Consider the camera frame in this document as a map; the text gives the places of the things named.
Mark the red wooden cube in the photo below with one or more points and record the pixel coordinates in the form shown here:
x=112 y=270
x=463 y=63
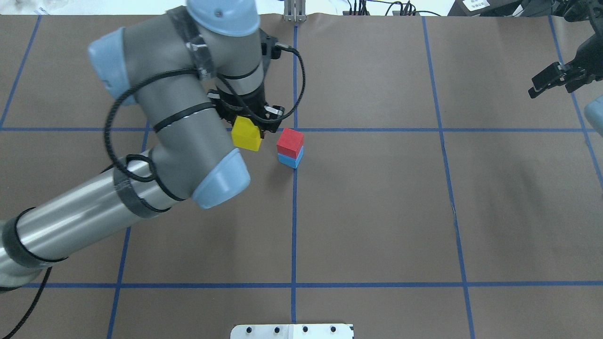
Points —
x=290 y=143

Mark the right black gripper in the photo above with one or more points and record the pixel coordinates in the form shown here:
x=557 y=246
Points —
x=585 y=60

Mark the blue wooden cube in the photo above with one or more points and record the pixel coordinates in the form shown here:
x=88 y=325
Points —
x=290 y=161

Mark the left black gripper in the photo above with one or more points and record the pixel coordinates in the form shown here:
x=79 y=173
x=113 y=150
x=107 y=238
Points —
x=239 y=106

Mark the yellow wooden cube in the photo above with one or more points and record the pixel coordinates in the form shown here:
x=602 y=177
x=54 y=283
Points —
x=245 y=134

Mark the aluminium frame post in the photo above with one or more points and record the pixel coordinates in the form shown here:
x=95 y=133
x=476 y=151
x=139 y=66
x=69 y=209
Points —
x=295 y=11

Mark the white camera mast pedestal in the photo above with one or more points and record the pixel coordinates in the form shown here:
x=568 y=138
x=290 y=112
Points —
x=293 y=331

